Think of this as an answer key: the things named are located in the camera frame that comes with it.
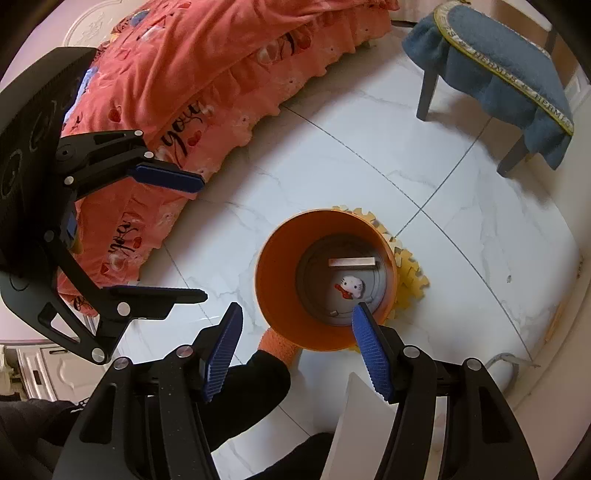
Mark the yellow foam puzzle mat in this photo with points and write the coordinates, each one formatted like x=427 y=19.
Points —
x=408 y=277

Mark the white cat plush toy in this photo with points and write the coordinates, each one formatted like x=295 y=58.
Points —
x=353 y=286

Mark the orange round bin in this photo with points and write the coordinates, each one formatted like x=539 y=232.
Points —
x=277 y=277

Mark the person's black trousers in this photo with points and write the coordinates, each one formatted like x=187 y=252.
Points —
x=249 y=392

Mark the white cabinet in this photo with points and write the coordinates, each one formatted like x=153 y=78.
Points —
x=32 y=369

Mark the wooden block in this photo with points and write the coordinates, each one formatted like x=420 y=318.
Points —
x=351 y=262

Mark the white carved headboard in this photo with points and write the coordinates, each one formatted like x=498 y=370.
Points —
x=92 y=27

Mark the stool with blue cover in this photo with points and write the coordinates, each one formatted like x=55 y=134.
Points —
x=498 y=64

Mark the bed with orange-red cover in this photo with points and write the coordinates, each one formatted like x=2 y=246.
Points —
x=194 y=69

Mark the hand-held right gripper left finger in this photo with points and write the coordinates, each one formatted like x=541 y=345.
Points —
x=224 y=355

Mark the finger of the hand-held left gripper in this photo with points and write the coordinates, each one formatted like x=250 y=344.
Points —
x=171 y=179
x=152 y=295

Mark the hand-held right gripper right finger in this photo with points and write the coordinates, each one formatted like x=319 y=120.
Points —
x=371 y=355

